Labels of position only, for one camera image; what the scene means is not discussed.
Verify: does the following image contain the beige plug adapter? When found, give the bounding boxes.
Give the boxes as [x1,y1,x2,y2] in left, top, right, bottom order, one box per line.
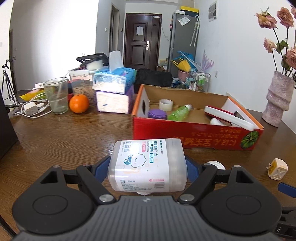
[266,158,288,181]

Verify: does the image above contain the white round lid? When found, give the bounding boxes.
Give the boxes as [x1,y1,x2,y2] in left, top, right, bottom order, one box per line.
[208,160,226,170]

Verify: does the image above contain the clear cotton swab box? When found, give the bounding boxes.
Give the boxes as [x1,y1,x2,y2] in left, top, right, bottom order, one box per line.
[108,138,188,195]

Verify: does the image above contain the green spray bottle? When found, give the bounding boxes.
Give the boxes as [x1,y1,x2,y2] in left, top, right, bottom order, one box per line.
[167,104,192,121]

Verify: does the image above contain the red white lint brush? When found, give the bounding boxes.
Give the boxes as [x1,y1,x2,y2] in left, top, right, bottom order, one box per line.
[204,106,256,131]

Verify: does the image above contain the purple bottle cap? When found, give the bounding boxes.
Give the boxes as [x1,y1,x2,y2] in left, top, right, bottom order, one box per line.
[148,109,167,120]

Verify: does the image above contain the white tape roll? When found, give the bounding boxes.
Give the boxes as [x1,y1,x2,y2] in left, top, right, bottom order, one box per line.
[159,99,174,112]

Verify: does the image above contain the red cardboard pumpkin box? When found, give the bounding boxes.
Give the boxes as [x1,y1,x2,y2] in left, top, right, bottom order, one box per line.
[132,85,264,150]

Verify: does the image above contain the purple tissue pack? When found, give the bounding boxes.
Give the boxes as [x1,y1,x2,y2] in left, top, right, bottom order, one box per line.
[96,85,134,114]

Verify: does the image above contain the orange fruit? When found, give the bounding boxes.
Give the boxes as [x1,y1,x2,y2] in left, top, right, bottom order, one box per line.
[69,94,89,113]

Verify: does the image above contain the metal storage rack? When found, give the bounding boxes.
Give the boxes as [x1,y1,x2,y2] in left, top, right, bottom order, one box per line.
[186,72,211,92]

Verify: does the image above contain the clear food container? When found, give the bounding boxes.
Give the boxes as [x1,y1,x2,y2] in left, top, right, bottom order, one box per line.
[69,70,97,105]

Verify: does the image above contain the clear glass cup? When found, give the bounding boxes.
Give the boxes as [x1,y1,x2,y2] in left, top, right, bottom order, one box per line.
[43,77,68,114]

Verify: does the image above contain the blue tissue pack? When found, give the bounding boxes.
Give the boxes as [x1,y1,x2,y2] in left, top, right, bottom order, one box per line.
[92,50,137,94]

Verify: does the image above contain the black monitor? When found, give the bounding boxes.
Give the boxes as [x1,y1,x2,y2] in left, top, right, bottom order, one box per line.
[0,95,18,159]

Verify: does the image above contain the pink ceramic vase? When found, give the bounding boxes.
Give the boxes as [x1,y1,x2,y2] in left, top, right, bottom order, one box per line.
[262,71,295,127]

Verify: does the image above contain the black folding chair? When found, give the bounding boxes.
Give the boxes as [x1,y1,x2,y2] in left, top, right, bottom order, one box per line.
[134,68,173,93]

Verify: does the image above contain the yellow blue bags pile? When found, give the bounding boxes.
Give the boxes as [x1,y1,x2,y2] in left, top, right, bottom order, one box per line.
[171,51,197,73]

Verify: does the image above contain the dried pink roses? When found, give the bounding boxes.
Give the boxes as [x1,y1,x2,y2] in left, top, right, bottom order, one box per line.
[255,5,295,81]

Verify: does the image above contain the dark brown door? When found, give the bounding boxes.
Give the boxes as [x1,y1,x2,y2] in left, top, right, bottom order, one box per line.
[123,13,162,70]

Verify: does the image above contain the grey refrigerator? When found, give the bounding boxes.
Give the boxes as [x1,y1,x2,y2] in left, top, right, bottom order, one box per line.
[167,13,199,77]

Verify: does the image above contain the white charger with cable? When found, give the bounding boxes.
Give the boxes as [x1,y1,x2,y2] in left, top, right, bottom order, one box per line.
[13,98,52,119]

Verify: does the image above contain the camera tripod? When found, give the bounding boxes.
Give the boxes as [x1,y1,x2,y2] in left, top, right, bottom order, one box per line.
[1,59,19,105]

